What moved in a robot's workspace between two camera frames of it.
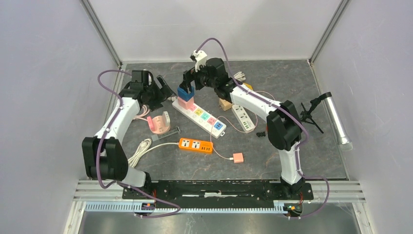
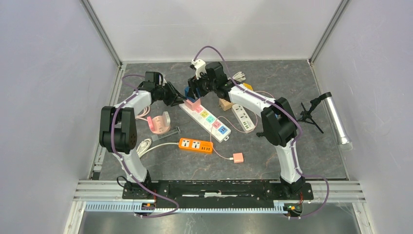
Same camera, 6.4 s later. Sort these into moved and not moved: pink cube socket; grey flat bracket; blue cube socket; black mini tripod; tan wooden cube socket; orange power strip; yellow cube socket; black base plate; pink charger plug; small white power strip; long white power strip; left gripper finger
Moved: left gripper finger; pink cube socket; blue cube socket; long white power strip
Not moved: yellow cube socket; black base plate; small white power strip; orange power strip; tan wooden cube socket; pink charger plug; grey flat bracket; black mini tripod
